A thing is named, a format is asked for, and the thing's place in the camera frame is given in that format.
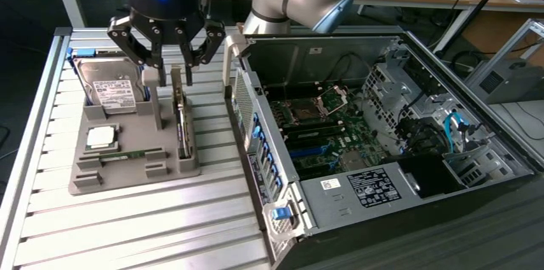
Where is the aluminium profile frame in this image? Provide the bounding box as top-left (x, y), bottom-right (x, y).
top-left (488, 17), bottom-right (544, 70)

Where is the grey computer tower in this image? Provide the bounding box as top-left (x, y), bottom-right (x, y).
top-left (466, 58), bottom-right (544, 105)

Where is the black RAM stick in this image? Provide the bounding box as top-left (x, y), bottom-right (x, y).
top-left (284, 125), bottom-right (346, 143)

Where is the black wire bundle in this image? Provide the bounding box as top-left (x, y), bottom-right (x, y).
top-left (395, 116), bottom-right (448, 157)

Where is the black open PC case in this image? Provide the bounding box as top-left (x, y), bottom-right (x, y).
top-left (223, 26), bottom-right (544, 270)

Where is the perforated metal disk bay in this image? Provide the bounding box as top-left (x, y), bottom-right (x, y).
top-left (360, 40), bottom-right (459, 143)

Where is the silver CPU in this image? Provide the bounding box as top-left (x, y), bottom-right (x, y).
top-left (83, 124), bottom-right (122, 152)

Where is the light blue wire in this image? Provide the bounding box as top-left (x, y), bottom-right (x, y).
top-left (443, 110), bottom-right (470, 153)

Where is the black stand pole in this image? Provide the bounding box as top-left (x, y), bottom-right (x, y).
top-left (432, 0), bottom-right (522, 59)

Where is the hard disk with blue carrier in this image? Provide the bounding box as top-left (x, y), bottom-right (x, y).
top-left (67, 46), bottom-right (150, 115)

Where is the silver socket cover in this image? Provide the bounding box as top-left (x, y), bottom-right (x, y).
top-left (316, 84), bottom-right (351, 115)

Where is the grey power supply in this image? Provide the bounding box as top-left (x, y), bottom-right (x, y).
top-left (299, 167), bottom-right (422, 230)

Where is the green RAM stick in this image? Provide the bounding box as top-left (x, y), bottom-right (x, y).
top-left (98, 151), bottom-right (147, 161)

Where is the silver chipset heatsink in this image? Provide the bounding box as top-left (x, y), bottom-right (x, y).
top-left (342, 151), bottom-right (370, 171)

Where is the CPU socket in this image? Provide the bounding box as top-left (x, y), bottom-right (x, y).
top-left (287, 99), bottom-right (334, 124)

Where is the green motherboard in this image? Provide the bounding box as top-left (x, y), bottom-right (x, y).
top-left (267, 85), bottom-right (395, 179)

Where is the green graphics card black cooler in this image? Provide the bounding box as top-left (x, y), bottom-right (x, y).
top-left (170, 66), bottom-right (194, 159)

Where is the blue expansion slot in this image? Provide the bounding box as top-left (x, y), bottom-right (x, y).
top-left (290, 145), bottom-right (326, 159)

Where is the grey slotted disk bay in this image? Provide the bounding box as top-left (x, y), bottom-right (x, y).
top-left (442, 144), bottom-right (514, 188)

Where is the grey parts rack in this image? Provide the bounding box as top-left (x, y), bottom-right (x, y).
top-left (67, 68), bottom-right (202, 195)

